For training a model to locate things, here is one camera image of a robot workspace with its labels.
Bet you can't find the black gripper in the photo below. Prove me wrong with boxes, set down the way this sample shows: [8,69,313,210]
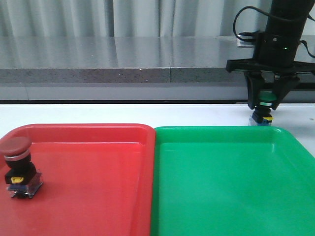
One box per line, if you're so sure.
[226,31,315,110]

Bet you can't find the black cable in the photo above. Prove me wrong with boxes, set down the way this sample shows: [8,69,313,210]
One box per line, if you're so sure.
[233,6,271,40]

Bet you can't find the red plastic tray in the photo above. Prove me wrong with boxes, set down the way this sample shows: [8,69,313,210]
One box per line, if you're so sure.
[0,124,156,236]

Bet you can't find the white-grey curtain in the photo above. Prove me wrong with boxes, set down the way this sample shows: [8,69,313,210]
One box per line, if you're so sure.
[0,0,271,37]

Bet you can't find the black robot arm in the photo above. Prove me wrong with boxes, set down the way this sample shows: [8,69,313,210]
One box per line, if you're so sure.
[226,0,315,110]

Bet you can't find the green plastic tray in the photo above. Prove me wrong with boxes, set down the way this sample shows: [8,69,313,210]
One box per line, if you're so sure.
[151,126,315,236]

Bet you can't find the red mushroom push button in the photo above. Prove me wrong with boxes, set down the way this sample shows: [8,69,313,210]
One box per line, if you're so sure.
[0,137,43,199]

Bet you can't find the green mushroom push button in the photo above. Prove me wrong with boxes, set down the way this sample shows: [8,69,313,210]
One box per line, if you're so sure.
[249,91,277,126]

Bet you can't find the grey granite counter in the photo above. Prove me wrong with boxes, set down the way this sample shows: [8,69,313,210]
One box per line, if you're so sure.
[0,35,315,103]

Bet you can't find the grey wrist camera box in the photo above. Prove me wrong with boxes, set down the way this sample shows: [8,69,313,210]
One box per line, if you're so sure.
[236,32,256,48]

